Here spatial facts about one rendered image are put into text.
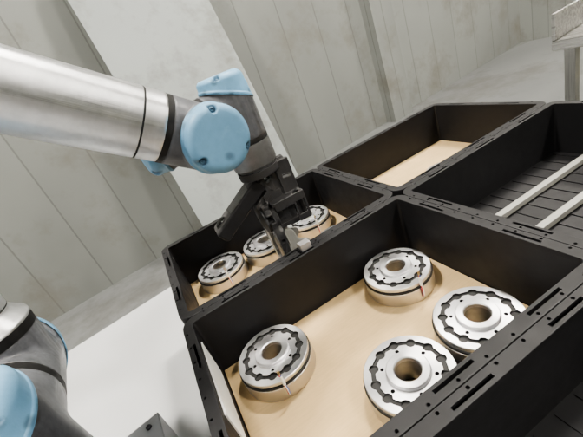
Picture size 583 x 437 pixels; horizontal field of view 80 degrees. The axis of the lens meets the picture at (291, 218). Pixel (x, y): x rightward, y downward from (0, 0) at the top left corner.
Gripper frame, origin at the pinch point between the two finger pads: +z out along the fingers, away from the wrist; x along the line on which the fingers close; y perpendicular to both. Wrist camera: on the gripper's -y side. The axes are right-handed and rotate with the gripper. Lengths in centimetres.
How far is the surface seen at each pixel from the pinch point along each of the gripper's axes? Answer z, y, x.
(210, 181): 32, 7, 201
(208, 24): -66, 59, 235
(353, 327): 2.0, 1.6, -20.4
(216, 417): -8.1, -17.5, -30.2
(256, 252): -1.2, -3.6, 8.0
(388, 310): 2.0, 7.2, -21.4
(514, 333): -8.1, 8.8, -40.4
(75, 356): 15, -56, 36
